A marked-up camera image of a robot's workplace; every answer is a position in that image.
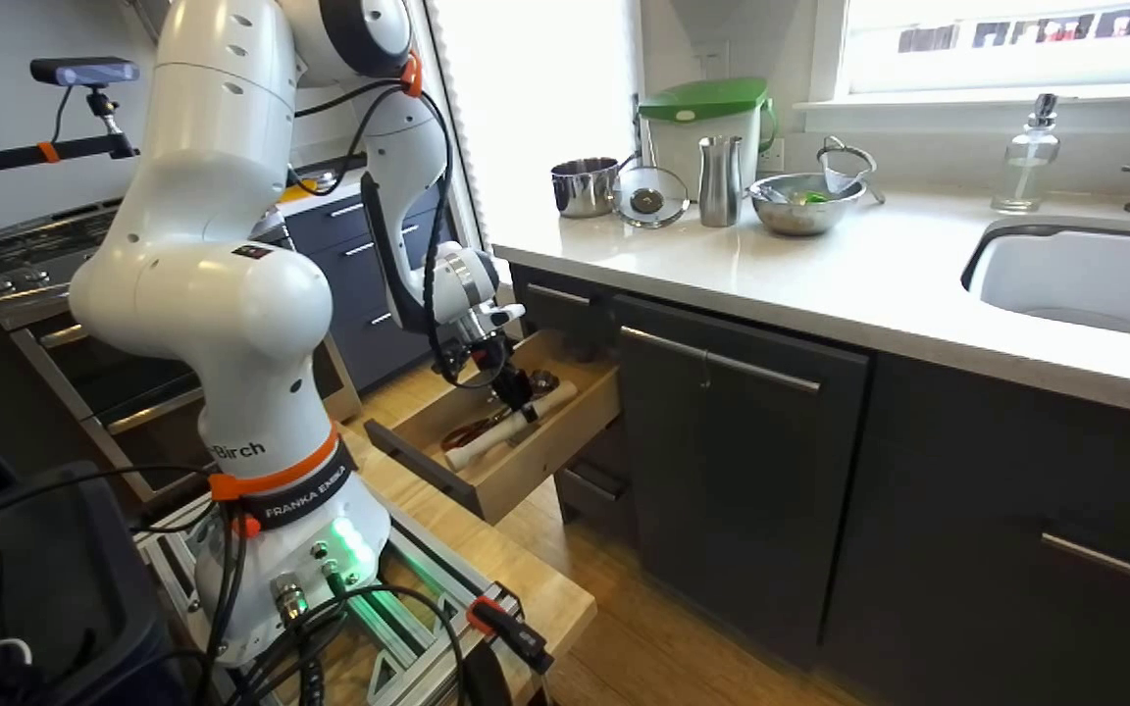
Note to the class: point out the metal mixing bowl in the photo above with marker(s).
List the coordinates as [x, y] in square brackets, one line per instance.
[793, 210]

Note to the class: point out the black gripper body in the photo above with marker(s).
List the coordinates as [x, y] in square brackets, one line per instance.
[487, 342]

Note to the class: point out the blue drawer cabinet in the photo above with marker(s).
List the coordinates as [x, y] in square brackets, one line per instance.
[343, 258]

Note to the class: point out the aluminium base frame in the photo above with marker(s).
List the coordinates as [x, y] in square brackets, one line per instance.
[393, 630]

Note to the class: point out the black camera stand bar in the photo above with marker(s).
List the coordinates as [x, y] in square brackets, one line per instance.
[27, 155]

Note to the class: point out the white kitchen sink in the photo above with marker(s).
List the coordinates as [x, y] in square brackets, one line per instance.
[1088, 279]

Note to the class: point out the white glass door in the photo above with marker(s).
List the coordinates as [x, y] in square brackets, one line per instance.
[537, 117]

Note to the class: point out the wooden platform board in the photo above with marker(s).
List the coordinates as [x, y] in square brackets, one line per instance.
[511, 563]

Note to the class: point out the dark plastic bin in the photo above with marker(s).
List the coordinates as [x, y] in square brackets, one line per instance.
[57, 588]

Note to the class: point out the white container green lid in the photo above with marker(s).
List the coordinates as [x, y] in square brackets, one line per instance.
[706, 124]

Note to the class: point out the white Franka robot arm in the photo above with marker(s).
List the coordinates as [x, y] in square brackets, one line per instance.
[197, 287]

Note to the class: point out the tall steel canister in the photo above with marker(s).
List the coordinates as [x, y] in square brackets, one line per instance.
[720, 181]

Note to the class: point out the grey camera on stand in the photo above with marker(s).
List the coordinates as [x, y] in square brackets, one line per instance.
[78, 70]

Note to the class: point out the clear soap dispenser bottle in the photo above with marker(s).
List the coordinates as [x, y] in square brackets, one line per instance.
[1029, 156]

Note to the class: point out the dark cabinet drawer fronts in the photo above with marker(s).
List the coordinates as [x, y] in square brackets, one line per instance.
[1021, 549]

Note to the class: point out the black stove top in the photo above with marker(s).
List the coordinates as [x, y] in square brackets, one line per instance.
[27, 255]

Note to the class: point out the glass pot lid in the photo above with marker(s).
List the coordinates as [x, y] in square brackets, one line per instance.
[651, 196]

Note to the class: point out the open wooden drawer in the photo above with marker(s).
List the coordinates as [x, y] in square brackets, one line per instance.
[511, 474]

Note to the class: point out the stainless steel pot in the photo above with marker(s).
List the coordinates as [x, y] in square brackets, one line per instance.
[585, 185]

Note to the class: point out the dark kitchen utensil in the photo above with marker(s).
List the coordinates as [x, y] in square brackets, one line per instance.
[545, 380]

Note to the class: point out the light wooden rolling pin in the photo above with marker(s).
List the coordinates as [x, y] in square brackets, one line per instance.
[498, 427]

